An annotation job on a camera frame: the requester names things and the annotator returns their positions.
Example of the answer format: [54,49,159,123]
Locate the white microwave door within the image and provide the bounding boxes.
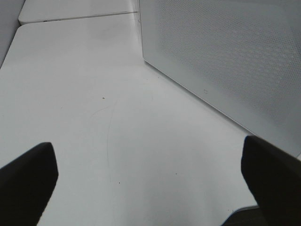
[139,0,301,156]

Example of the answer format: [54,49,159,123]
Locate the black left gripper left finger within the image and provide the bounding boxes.
[0,142,58,226]

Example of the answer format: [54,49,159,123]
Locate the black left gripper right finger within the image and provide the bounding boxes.
[241,136,301,226]

